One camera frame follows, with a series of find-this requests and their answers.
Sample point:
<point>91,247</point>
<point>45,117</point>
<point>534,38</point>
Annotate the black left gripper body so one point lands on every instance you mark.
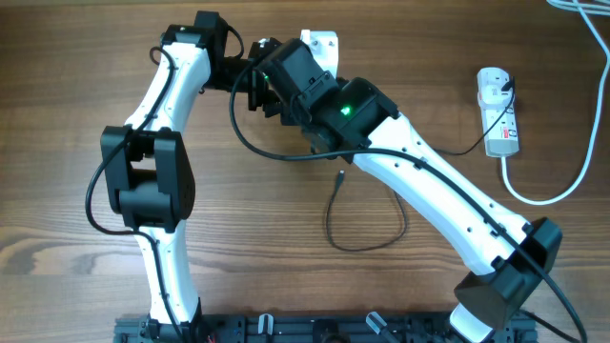
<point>257,83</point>

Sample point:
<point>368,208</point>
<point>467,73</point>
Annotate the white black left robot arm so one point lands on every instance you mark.
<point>148,174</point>

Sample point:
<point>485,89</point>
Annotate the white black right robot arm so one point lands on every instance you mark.
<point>507,256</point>

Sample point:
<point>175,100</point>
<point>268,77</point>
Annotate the white USB charger plug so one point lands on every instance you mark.
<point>491,96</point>

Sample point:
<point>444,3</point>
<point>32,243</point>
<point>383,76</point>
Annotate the white power strip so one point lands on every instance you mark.
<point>500,133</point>

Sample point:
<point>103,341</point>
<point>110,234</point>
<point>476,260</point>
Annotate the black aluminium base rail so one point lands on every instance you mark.
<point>411,327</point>

